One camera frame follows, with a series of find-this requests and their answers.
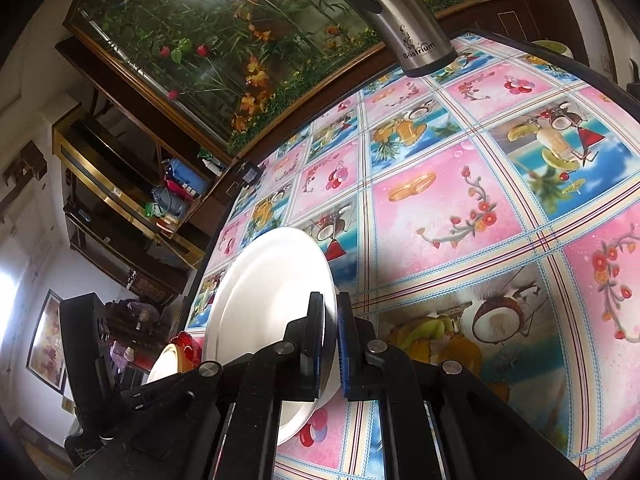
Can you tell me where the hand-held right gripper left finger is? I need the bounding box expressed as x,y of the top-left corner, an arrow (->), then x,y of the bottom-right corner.
70,291 -> 326,480

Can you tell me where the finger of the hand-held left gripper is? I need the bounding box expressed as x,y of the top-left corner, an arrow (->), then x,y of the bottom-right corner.
121,367 -> 202,412

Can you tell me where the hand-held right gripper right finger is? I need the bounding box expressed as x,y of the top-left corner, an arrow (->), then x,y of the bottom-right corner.
337,294 -> 586,480

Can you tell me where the beige embossed plate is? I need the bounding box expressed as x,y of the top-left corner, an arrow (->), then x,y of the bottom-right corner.
146,342 -> 183,386

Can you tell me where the large white bowl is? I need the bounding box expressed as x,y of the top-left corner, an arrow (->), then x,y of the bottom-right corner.
201,226 -> 337,447

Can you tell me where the large red glass plate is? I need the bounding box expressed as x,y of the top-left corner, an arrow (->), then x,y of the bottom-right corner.
167,331 -> 206,376

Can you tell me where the wooden shelf cabinet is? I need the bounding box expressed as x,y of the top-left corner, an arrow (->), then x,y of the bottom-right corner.
52,35 -> 241,306

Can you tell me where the colourful printed tablecloth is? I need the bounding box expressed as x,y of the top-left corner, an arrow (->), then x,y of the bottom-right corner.
187,30 -> 640,480

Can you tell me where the black power adapter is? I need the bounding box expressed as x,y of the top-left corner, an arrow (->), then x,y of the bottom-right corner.
235,159 -> 262,185

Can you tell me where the white spray bottle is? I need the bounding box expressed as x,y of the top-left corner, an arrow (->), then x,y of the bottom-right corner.
200,152 -> 226,176

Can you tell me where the framed flower fish tank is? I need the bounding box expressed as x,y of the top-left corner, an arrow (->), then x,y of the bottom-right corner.
62,0 -> 481,161

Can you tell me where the stainless steel thermos jug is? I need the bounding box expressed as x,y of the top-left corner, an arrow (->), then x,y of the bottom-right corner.
327,0 -> 458,79

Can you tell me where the framed wall picture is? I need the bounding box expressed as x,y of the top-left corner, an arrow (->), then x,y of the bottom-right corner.
26,289 -> 68,393

